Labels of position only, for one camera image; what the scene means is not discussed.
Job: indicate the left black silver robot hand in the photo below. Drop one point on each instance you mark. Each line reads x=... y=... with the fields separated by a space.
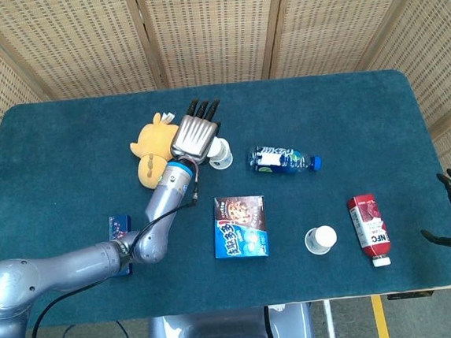
x=195 y=136

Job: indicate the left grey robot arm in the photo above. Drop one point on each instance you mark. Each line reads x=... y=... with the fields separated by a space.
x=60 y=266

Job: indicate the yellow plush toy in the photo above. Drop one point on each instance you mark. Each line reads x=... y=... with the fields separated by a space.
x=150 y=144

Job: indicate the blue plastic drink bottle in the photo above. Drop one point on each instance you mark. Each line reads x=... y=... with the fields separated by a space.
x=280 y=160

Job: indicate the red juice bottle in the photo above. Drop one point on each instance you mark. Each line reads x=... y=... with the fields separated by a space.
x=368 y=223

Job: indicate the blue brown cookie box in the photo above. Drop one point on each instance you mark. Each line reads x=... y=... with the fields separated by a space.
x=239 y=231

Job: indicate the long dark blue box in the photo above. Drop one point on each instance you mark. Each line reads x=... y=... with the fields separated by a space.
x=120 y=225

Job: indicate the blue table mat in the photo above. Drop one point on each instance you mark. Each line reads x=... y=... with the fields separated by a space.
x=70 y=151

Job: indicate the yellow floor tape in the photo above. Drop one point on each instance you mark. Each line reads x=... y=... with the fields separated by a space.
x=381 y=321

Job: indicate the white table leg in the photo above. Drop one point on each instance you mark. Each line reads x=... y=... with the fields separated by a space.
x=331 y=326

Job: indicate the grey robot torso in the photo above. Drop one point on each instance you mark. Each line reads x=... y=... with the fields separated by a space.
x=224 y=335

